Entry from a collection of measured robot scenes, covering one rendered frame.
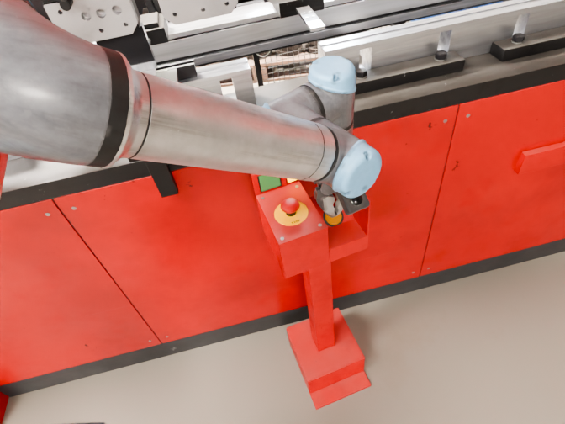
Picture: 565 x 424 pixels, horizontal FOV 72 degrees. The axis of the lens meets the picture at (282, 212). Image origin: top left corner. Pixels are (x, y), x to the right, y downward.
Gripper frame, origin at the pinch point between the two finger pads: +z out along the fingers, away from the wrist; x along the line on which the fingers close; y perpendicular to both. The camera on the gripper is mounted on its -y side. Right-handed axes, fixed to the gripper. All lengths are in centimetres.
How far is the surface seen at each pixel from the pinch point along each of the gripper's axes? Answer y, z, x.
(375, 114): 15.1, -11.0, -17.1
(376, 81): 21.6, -15.1, -20.5
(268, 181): 9.4, -7.2, 11.6
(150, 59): 36, -27, 27
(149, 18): 60, -25, 24
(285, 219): -0.5, -5.0, 11.6
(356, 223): -2.3, 2.5, -4.1
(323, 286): -3.4, 23.7, 4.7
